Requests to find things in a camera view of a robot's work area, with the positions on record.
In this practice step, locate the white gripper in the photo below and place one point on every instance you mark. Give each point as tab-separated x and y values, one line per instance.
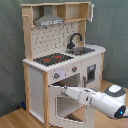
82	95

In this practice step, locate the white oven door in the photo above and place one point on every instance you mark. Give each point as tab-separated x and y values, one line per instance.
66	112

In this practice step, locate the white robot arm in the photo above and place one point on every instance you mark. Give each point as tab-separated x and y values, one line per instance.
111	102

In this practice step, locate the wooden toy kitchen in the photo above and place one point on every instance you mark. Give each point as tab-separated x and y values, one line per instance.
45	40

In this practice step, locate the white dishwasher door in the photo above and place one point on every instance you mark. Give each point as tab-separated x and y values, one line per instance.
90	74

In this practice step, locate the metal toy sink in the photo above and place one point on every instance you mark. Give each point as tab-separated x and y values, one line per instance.
79	51

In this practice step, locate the black toy stovetop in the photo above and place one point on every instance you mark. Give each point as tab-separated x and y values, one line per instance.
52	59

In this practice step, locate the black toy faucet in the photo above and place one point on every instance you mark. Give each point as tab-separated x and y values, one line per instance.
72	41

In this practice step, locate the grey range hood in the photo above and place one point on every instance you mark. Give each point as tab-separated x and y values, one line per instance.
48	18

